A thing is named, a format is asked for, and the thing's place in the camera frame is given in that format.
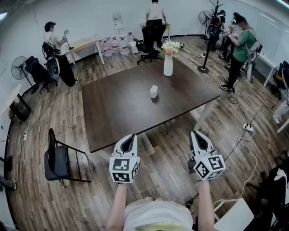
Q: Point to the white chair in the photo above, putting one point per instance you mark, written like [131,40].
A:
[237,216]

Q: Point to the black coat stand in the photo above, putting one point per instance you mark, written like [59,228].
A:
[203,69]

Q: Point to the black standing fan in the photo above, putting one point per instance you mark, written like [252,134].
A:
[204,17]
[20,67]

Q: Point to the person's right forearm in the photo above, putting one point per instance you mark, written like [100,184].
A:
[205,203]

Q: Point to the white desk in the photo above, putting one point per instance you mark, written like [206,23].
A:
[268,64]

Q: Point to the group of water jugs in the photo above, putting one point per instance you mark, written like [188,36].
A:
[115,46]

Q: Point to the black office chair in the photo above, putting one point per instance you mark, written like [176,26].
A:
[36,70]
[153,36]

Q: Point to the black desk lamp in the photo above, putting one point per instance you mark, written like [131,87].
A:
[71,48]

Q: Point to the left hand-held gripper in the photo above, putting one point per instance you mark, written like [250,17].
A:
[123,167]

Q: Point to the white power strip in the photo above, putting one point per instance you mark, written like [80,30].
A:
[24,136]
[202,54]
[248,127]

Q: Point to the flower bouquet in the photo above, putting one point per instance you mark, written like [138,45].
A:
[169,48]

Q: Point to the person's left forearm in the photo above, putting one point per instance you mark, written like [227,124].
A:
[116,203]

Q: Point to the small white rounded block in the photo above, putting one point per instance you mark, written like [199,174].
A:
[154,92]

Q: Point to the yellow-green table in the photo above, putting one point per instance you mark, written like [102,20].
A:
[168,25]

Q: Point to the black folding chair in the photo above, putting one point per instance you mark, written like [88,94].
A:
[56,162]

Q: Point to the white-frame office chair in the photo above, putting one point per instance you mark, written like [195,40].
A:
[53,67]

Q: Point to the person's white shirt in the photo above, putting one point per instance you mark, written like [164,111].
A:
[158,214]

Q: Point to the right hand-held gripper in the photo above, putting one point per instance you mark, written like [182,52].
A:
[208,167]

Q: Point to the person's beige trousers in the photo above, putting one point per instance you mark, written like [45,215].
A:
[149,199]

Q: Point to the white vase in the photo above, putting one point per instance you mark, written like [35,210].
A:
[168,66]

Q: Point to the light wooden desk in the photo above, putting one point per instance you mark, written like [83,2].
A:
[83,44]

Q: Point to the white water dispenser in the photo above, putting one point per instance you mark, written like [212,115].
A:
[119,29]

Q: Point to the round white table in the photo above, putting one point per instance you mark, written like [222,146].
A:
[11,99]

